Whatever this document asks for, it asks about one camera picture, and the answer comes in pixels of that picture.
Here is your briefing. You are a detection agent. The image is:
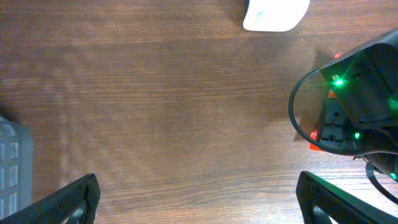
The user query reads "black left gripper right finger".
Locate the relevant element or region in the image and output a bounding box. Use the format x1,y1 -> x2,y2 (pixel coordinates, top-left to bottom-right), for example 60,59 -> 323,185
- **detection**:
296,171 -> 397,224

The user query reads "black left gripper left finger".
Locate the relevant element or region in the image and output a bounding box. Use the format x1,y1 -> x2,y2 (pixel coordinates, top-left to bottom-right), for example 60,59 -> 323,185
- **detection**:
1,173 -> 101,224

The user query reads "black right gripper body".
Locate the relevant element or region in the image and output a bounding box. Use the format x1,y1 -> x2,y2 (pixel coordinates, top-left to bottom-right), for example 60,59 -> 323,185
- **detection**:
318,99 -> 358,151

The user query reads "red snack bag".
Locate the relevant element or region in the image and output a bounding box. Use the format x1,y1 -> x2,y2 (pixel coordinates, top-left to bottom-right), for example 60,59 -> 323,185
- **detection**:
309,52 -> 343,151

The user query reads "grey plastic basket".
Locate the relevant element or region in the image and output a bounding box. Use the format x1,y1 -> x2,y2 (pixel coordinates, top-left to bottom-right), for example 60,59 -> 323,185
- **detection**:
1,117 -> 34,219

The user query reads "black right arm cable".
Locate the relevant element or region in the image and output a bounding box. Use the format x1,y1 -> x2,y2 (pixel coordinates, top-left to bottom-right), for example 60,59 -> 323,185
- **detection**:
288,68 -> 398,206

